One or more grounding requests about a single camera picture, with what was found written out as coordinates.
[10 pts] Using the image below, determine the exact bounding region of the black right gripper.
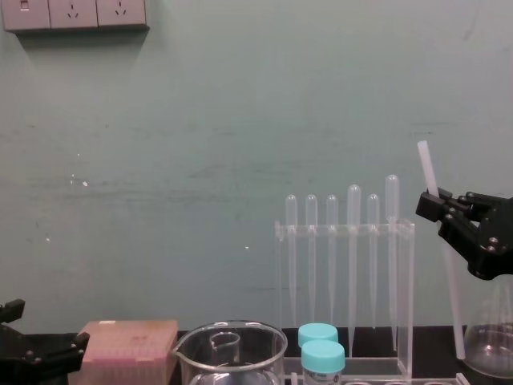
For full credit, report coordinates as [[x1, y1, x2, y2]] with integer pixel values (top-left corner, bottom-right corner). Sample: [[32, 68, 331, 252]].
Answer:
[[415, 187, 513, 281]]

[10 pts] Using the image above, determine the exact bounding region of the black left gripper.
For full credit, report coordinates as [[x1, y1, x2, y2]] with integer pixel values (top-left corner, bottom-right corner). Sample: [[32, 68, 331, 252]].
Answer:
[[0, 298, 90, 385]]

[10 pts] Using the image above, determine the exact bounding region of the white stirring rod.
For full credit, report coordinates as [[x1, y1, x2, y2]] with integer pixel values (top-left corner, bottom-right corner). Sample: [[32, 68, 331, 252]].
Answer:
[[417, 140, 467, 361]]

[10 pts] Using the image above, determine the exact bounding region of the long clear plastic pipette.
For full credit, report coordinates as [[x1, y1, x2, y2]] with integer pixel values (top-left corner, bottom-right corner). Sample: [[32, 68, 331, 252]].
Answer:
[[346, 184, 362, 358], [384, 174, 400, 352]]

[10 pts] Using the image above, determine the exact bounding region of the short clear plastic pipette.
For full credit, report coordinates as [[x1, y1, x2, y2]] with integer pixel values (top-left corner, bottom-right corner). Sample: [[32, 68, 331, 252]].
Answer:
[[305, 193, 319, 324], [325, 194, 339, 326], [285, 194, 299, 328], [366, 193, 381, 330]]

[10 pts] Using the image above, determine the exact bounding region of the pink pipette tip box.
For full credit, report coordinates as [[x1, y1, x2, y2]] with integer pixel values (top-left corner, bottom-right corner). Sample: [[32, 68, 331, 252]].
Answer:
[[67, 319, 180, 385]]

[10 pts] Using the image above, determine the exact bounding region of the clear acrylic pipette rack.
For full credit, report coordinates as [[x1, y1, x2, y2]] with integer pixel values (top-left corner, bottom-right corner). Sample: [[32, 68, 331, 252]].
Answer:
[[273, 217, 416, 380]]

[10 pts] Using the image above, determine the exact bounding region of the glass conical flask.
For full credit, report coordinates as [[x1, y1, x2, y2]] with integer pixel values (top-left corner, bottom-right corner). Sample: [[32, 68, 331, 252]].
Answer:
[[462, 275, 513, 380]]

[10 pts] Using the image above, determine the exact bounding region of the teal capped vial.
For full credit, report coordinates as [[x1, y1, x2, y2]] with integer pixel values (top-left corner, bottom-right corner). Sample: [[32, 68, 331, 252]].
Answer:
[[301, 339, 346, 385], [297, 322, 339, 351]]

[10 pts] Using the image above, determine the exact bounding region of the small glass beaker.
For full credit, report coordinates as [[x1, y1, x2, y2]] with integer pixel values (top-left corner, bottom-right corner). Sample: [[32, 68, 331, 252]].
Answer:
[[208, 331, 242, 369]]

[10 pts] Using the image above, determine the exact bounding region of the clear acrylic tube holder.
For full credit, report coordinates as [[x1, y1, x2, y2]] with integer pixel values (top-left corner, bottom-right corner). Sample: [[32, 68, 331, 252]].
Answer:
[[285, 371, 468, 385]]

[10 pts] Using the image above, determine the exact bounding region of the large glass beaker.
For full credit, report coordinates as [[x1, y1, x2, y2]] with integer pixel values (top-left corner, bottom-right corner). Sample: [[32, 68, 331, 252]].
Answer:
[[172, 319, 289, 385]]

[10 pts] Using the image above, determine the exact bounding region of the grey wall socket panel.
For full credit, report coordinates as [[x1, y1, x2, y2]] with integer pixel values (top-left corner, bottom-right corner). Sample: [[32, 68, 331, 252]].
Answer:
[[0, 0, 151, 34]]

